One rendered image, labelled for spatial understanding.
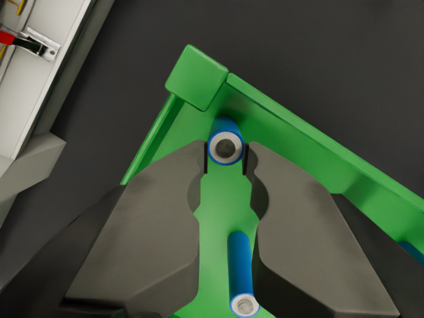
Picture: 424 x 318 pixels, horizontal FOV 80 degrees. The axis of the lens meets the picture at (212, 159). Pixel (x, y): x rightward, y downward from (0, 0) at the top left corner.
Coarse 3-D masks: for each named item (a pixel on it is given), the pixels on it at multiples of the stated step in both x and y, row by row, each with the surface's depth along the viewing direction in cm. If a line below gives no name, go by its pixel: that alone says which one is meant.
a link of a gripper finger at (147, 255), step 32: (160, 160) 10; (192, 160) 10; (128, 192) 8; (160, 192) 8; (192, 192) 9; (128, 224) 7; (160, 224) 7; (192, 224) 7; (96, 256) 6; (128, 256) 6; (160, 256) 6; (192, 256) 6; (96, 288) 5; (128, 288) 5; (160, 288) 6; (192, 288) 6
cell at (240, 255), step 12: (228, 240) 20; (240, 240) 19; (228, 252) 19; (240, 252) 18; (228, 264) 18; (240, 264) 17; (228, 276) 17; (240, 276) 16; (240, 288) 15; (240, 300) 15; (252, 300) 15; (240, 312) 14; (252, 312) 15
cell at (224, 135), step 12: (216, 120) 16; (228, 120) 15; (216, 132) 12; (228, 132) 12; (216, 144) 12; (228, 144) 12; (240, 144) 12; (216, 156) 12; (228, 156) 12; (240, 156) 12
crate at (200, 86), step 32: (192, 64) 10; (192, 96) 10; (224, 96) 18; (256, 96) 13; (160, 128) 14; (192, 128) 18; (256, 128) 18; (288, 128) 18; (320, 160) 19; (352, 160) 13; (224, 192) 20; (352, 192) 19; (384, 192) 19; (224, 224) 20; (256, 224) 20; (384, 224) 20; (416, 224) 20; (224, 256) 21; (224, 288) 22
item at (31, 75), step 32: (0, 0) 29; (32, 0) 31; (64, 0) 32; (0, 32) 27; (32, 32) 32; (64, 32) 34; (0, 64) 33; (32, 64) 34; (0, 96) 35; (32, 96) 36; (0, 128) 37; (32, 128) 40; (0, 160) 37
